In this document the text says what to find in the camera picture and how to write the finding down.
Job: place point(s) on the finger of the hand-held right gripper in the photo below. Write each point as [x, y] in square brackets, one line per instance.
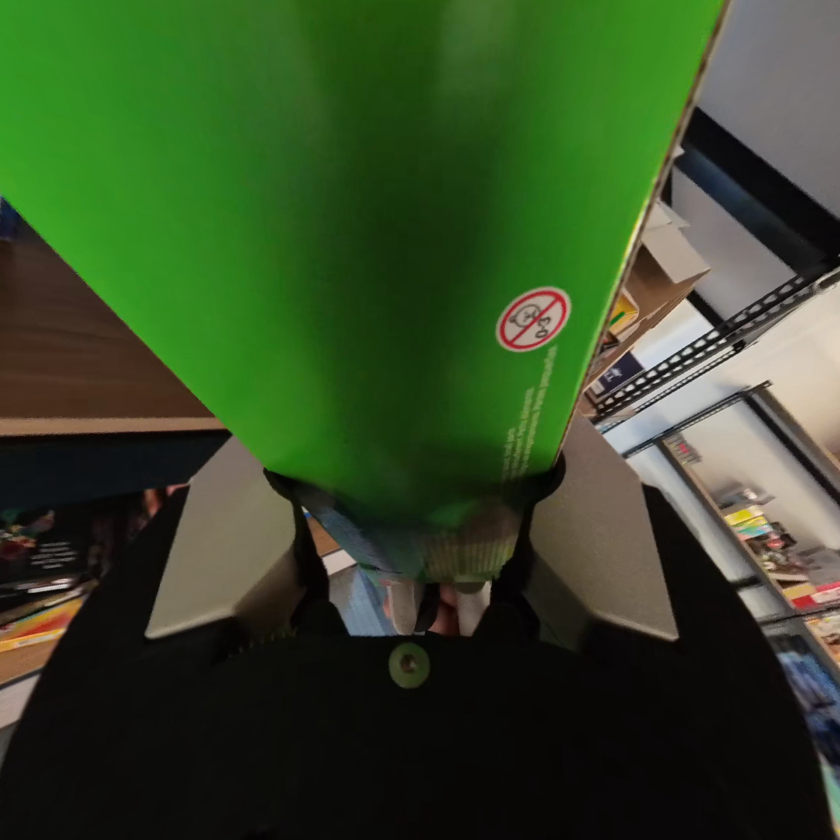
[403, 607]
[474, 607]

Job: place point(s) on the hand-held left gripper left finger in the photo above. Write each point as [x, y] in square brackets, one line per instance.
[216, 551]

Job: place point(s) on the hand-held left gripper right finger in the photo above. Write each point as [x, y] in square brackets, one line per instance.
[597, 531]

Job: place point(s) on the large green toy box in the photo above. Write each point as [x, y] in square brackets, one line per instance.
[328, 229]

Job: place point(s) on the navy blue box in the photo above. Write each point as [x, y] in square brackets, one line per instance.
[617, 377]

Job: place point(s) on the black picture toy box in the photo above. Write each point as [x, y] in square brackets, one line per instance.
[46, 554]

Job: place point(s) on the orange yellow toy box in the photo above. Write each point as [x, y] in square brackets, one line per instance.
[39, 623]

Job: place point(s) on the stack of colourful toy boxes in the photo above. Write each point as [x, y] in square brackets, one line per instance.
[787, 558]

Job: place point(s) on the brown cardboard box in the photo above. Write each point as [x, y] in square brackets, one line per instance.
[663, 275]

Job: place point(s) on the black perforated rack frame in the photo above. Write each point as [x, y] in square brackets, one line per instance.
[722, 338]

